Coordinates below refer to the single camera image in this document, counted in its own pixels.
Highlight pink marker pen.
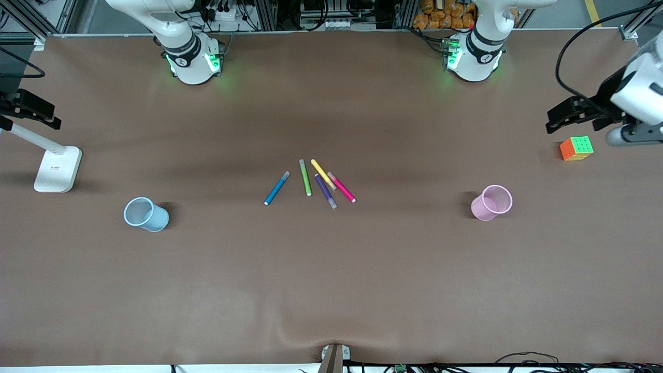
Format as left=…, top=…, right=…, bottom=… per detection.
left=327, top=171, right=357, bottom=204

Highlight blue marker pen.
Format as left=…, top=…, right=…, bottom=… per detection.
left=264, top=171, right=291, bottom=206

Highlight colourful puzzle cube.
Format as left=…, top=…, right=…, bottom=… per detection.
left=559, top=136, right=595, bottom=162

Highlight white desk lamp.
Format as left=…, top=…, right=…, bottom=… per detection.
left=0, top=122, right=83, bottom=193

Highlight pink mesh cup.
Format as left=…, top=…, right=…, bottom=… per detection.
left=471, top=184, right=513, bottom=222

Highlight light blue mesh cup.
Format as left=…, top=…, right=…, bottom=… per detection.
left=123, top=197, right=170, bottom=233

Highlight orange snack bags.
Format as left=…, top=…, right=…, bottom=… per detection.
left=413, top=0, right=477, bottom=30

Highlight white power strip with plugs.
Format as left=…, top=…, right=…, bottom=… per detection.
left=205, top=0, right=250, bottom=24

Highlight yellow marker pen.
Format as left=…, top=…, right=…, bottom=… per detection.
left=310, top=159, right=337, bottom=191

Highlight purple marker pen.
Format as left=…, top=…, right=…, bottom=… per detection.
left=314, top=174, right=338, bottom=210

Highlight green marker pen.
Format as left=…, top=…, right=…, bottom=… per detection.
left=299, top=159, right=313, bottom=197

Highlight metal table clamp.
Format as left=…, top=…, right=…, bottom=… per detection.
left=319, top=343, right=351, bottom=373

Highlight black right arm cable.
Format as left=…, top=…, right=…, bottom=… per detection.
left=0, top=48, right=46, bottom=79

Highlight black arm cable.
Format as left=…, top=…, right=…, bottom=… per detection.
left=555, top=3, right=663, bottom=104
left=0, top=48, right=46, bottom=79

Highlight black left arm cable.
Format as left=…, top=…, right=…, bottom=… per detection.
left=555, top=3, right=663, bottom=104

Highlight black floor cable bundle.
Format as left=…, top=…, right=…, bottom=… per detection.
left=492, top=351, right=663, bottom=373

